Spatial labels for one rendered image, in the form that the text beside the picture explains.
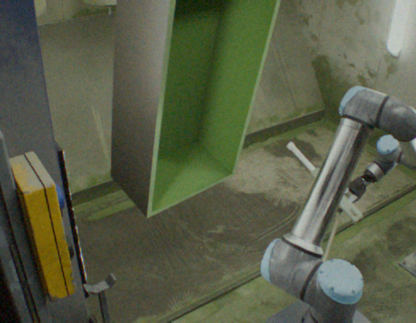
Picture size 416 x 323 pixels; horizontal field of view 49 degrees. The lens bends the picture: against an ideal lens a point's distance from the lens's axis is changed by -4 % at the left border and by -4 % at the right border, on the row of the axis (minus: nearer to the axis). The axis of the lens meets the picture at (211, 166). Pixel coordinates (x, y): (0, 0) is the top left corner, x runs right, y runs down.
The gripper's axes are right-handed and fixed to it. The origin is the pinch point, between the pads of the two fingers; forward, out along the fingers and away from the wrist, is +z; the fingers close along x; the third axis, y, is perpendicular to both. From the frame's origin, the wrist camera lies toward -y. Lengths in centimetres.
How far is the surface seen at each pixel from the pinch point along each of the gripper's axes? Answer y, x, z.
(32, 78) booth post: -125, 56, 55
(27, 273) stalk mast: -142, 7, 73
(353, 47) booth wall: 122, 101, -116
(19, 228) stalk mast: -150, 11, 67
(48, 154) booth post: -107, 48, 68
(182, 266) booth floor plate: 43, 36, 82
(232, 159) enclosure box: 31, 61, 22
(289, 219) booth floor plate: 87, 25, 17
